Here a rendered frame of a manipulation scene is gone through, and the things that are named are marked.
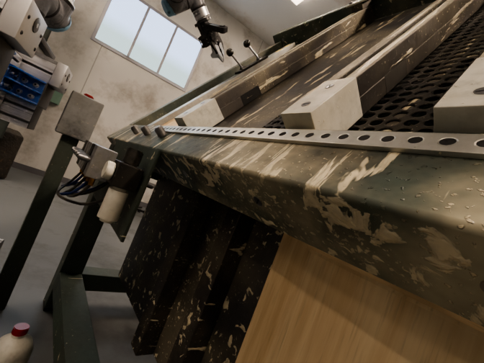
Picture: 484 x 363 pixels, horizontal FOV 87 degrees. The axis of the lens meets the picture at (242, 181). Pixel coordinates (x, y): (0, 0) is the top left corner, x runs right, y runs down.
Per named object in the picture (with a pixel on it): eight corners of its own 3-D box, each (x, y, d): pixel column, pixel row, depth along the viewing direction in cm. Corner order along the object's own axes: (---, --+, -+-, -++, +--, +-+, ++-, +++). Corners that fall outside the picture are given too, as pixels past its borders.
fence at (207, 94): (149, 135, 109) (144, 127, 107) (290, 51, 147) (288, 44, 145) (153, 135, 105) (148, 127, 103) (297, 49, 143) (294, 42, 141)
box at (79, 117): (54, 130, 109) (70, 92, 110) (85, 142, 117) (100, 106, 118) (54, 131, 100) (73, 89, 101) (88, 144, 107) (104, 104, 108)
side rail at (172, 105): (141, 143, 131) (128, 124, 126) (279, 60, 175) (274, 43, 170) (144, 144, 127) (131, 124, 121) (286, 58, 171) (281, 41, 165)
